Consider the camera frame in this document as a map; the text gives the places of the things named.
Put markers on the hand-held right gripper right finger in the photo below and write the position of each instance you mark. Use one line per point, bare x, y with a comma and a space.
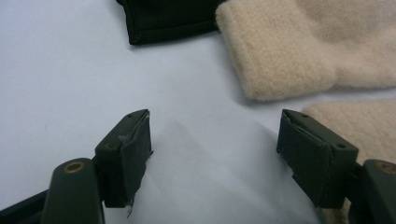
317, 155

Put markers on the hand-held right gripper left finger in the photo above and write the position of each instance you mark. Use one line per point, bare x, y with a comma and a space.
130, 161

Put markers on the beige fuzzy glove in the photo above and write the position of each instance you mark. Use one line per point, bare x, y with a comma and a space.
295, 46
373, 130

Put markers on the black glove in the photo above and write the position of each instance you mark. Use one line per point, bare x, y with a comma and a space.
168, 18

